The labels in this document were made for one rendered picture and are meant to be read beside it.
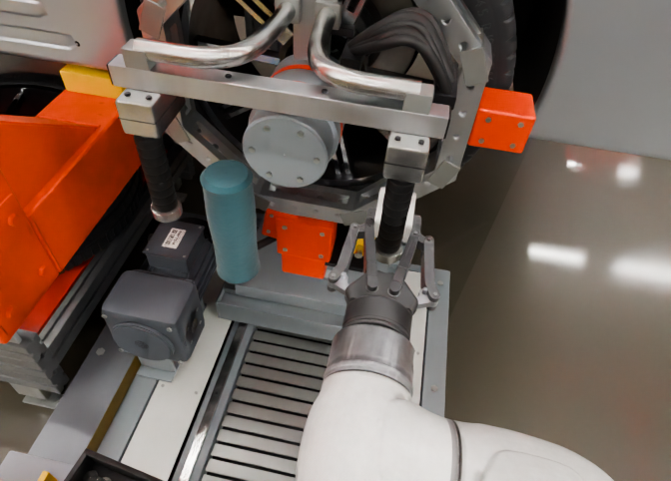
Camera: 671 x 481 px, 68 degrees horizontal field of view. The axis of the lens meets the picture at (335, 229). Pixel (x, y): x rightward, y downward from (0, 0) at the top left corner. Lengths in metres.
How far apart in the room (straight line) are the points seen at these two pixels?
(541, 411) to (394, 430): 1.13
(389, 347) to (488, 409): 1.02
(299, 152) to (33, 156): 0.48
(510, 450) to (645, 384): 1.29
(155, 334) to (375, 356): 0.71
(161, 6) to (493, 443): 0.73
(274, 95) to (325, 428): 0.38
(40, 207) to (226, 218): 0.32
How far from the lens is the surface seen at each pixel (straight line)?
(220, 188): 0.84
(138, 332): 1.14
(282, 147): 0.72
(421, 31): 0.65
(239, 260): 0.97
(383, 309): 0.53
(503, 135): 0.84
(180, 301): 1.12
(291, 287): 1.33
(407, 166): 0.60
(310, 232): 1.02
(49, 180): 1.03
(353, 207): 0.98
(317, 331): 1.38
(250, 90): 0.62
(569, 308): 1.80
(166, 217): 0.78
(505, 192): 2.11
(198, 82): 0.65
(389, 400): 0.47
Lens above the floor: 1.30
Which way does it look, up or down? 47 degrees down
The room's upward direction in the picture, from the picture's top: 5 degrees clockwise
